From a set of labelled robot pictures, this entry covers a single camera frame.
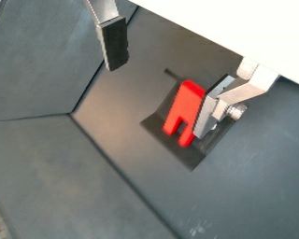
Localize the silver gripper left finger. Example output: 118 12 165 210
85 0 130 71

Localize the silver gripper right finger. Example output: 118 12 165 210
194 58 280 139

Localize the red two-pronged object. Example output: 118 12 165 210
162 79 206 148

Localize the black curved cradle stand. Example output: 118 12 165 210
141 69 234 170

